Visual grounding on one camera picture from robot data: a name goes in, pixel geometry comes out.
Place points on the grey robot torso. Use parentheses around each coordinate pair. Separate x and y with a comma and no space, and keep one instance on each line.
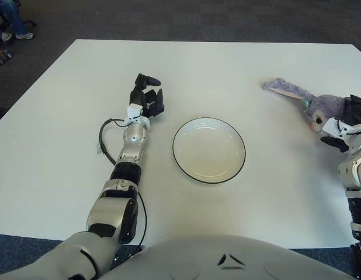
(198,256)

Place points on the person's blue jeans leg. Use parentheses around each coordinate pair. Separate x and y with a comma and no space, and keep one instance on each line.
(14,17)

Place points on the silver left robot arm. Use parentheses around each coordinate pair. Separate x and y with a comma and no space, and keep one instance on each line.
(131,148)

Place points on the black office chair base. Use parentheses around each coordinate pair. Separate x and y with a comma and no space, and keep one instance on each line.
(31,23)

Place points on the white sneaker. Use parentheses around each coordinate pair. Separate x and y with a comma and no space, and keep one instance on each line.
(6,36)
(24,36)

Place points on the white plate with black rim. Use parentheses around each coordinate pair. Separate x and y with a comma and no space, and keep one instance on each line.
(209,150)

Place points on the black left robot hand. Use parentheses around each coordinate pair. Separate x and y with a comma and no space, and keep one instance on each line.
(145,97)

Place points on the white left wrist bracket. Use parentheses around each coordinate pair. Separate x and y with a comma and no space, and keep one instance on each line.
(133,112)

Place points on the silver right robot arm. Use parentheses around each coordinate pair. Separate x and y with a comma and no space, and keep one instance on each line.
(354,163)

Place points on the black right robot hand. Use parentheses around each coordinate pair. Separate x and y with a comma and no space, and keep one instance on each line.
(357,112)

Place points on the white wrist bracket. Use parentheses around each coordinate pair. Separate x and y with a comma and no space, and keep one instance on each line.
(332,126)
(133,112)

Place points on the purple plush rabbit doll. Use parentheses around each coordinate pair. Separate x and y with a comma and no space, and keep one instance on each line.
(326,105)

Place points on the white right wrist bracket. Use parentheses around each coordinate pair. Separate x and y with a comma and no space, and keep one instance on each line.
(332,126)

